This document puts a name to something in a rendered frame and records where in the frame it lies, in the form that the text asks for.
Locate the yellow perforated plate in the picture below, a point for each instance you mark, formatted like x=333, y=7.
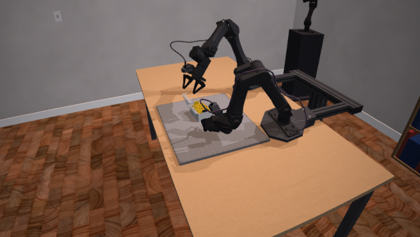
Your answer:
x=200, y=108

